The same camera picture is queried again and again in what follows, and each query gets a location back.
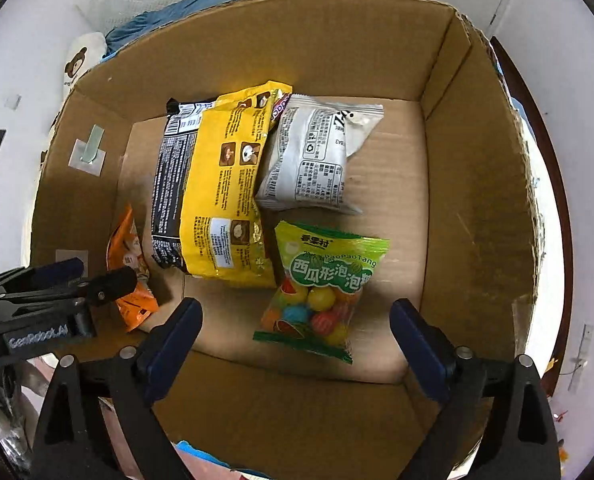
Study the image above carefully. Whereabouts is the green candy ball packet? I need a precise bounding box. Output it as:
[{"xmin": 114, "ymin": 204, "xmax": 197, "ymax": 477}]
[{"xmin": 253, "ymin": 220, "xmax": 391, "ymax": 365}]

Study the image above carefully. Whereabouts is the cardboard box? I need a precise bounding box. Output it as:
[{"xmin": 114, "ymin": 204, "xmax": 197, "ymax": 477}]
[{"xmin": 27, "ymin": 0, "xmax": 548, "ymax": 480}]

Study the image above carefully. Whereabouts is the yellow noodle packet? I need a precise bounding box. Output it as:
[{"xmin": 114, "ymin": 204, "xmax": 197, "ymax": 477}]
[{"xmin": 179, "ymin": 80, "xmax": 294, "ymax": 289}]

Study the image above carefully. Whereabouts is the white wall power strip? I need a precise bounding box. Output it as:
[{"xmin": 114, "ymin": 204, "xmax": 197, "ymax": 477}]
[{"xmin": 568, "ymin": 322, "xmax": 594, "ymax": 394}]

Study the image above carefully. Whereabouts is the bear print pillow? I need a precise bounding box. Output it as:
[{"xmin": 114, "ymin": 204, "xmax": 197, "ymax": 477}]
[{"xmin": 41, "ymin": 32, "xmax": 109, "ymax": 163}]

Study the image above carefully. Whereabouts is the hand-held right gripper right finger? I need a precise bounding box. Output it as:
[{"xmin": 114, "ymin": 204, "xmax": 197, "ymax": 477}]
[{"xmin": 389, "ymin": 298, "xmax": 564, "ymax": 480}]

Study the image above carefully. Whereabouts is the blue pillow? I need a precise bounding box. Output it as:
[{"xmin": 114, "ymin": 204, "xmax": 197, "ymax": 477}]
[{"xmin": 102, "ymin": 0, "xmax": 378, "ymax": 63}]

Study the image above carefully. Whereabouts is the small orange snack packet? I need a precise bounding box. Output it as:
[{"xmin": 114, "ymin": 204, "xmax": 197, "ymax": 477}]
[{"xmin": 106, "ymin": 204, "xmax": 159, "ymax": 332}]

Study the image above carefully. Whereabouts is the white grey snack packet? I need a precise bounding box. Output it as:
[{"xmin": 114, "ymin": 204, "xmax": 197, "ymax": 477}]
[{"xmin": 254, "ymin": 93, "xmax": 385, "ymax": 216}]

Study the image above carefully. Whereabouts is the purple snack packet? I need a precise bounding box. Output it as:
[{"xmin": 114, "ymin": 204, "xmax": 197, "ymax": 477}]
[{"xmin": 271, "ymin": 91, "xmax": 293, "ymax": 131}]

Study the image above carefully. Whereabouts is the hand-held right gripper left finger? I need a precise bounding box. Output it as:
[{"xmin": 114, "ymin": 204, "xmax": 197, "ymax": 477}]
[{"xmin": 29, "ymin": 298, "xmax": 204, "ymax": 480}]

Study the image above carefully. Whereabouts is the black noodle packet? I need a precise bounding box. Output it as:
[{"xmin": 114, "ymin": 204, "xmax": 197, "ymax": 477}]
[{"xmin": 150, "ymin": 98, "xmax": 218, "ymax": 270}]

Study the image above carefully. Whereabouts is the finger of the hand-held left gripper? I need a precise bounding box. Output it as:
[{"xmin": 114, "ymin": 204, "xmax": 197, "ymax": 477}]
[
  {"xmin": 24, "ymin": 265, "xmax": 138, "ymax": 313},
  {"xmin": 0, "ymin": 257, "xmax": 87, "ymax": 307}
]

